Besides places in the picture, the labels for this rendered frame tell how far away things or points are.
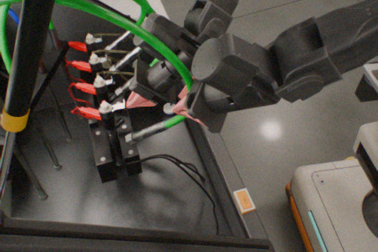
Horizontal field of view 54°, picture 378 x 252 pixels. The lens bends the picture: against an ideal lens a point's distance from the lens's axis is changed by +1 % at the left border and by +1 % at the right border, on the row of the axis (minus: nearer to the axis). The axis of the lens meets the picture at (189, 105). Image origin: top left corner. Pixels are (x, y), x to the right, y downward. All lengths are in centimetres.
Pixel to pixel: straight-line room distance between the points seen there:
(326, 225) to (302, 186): 19
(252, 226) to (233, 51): 47
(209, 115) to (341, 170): 128
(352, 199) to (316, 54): 131
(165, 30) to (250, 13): 239
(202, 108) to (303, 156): 161
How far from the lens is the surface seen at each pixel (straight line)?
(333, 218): 166
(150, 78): 73
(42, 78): 92
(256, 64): 46
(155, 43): 55
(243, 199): 83
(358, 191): 176
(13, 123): 33
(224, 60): 45
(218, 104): 55
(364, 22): 46
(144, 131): 70
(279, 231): 189
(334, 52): 46
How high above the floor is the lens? 169
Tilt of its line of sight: 48 degrees down
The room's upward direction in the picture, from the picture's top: straight up
